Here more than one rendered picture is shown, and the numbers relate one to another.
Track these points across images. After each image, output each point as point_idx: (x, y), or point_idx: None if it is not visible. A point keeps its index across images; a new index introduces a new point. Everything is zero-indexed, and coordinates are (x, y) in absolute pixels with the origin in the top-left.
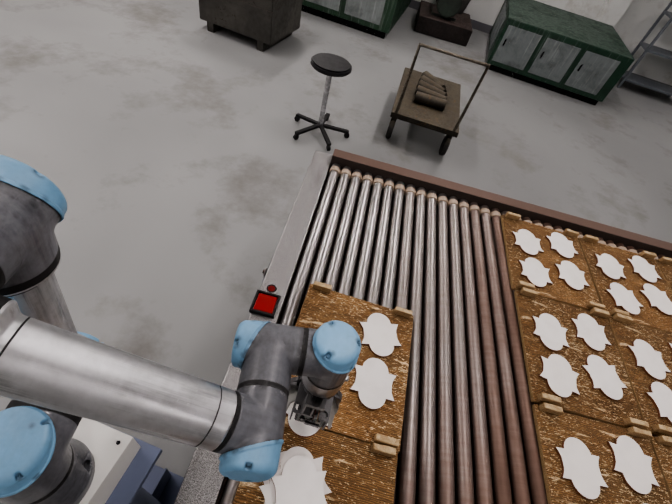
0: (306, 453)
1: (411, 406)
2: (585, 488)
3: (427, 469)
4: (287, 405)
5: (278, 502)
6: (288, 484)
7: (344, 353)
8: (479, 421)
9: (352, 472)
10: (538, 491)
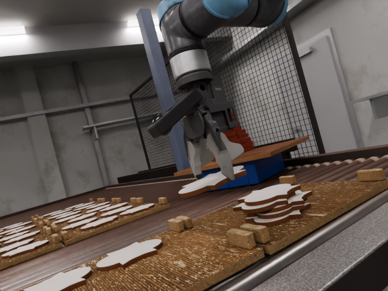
0: (245, 206)
1: None
2: (112, 217)
3: (168, 228)
4: (232, 142)
5: (289, 188)
6: (274, 193)
7: (179, 6)
8: (104, 242)
9: (219, 220)
10: (130, 224)
